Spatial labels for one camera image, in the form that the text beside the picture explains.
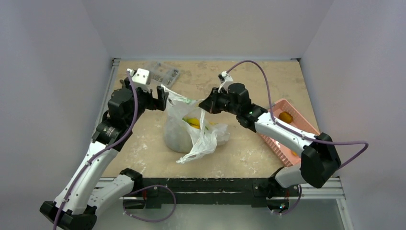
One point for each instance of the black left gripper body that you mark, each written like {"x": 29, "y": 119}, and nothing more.
{"x": 145, "y": 100}

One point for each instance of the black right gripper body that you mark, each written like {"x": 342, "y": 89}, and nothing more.
{"x": 214, "y": 102}

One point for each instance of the white plastic bag lemon print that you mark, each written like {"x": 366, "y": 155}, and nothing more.
{"x": 180, "y": 137}

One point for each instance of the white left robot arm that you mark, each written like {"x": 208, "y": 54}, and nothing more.
{"x": 78, "y": 206}

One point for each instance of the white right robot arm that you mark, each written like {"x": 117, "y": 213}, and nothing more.
{"x": 319, "y": 157}

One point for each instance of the yellow fake banana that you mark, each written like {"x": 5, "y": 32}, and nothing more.
{"x": 193, "y": 122}

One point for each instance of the brown fake kiwi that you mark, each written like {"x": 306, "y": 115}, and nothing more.
{"x": 286, "y": 117}

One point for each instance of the clear plastic screw box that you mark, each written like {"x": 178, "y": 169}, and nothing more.
{"x": 163, "y": 73}

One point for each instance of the pink plastic basket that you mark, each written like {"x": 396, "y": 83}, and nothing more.
{"x": 282, "y": 137}

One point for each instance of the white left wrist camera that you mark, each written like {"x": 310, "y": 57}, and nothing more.
{"x": 140, "y": 76}

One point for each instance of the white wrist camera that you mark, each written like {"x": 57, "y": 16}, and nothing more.
{"x": 140, "y": 76}
{"x": 225, "y": 80}

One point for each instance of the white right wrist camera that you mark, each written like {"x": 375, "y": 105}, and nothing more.
{"x": 225, "y": 80}

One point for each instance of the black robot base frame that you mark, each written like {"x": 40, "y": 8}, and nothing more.
{"x": 256, "y": 192}

